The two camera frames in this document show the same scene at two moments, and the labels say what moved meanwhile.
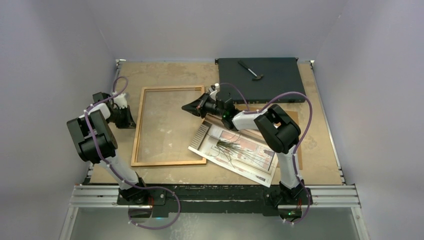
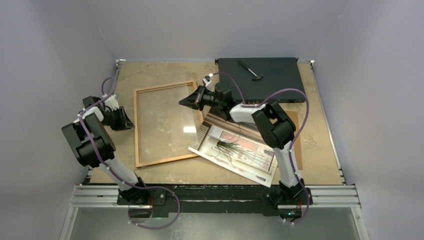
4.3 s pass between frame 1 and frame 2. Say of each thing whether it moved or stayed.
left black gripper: stayed
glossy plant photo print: stayed
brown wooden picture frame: moved
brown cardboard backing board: stayed
